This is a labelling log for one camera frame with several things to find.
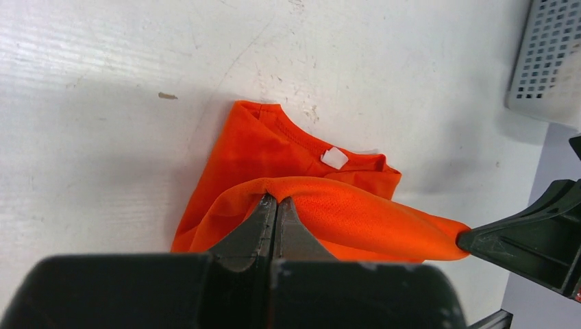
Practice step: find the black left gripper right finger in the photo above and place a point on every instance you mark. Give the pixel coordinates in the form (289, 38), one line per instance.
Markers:
(292, 240)

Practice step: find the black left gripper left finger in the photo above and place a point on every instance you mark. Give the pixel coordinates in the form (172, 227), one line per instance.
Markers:
(238, 284)

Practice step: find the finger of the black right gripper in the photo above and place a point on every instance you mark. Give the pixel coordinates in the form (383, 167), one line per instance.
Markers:
(540, 243)

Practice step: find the orange t-shirt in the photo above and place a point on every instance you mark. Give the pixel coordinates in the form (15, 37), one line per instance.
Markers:
(347, 207)

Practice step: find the white plastic laundry basket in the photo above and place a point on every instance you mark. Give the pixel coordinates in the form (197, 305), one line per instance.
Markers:
(546, 77)

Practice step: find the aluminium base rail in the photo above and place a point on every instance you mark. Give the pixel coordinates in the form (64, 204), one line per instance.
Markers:
(498, 320)

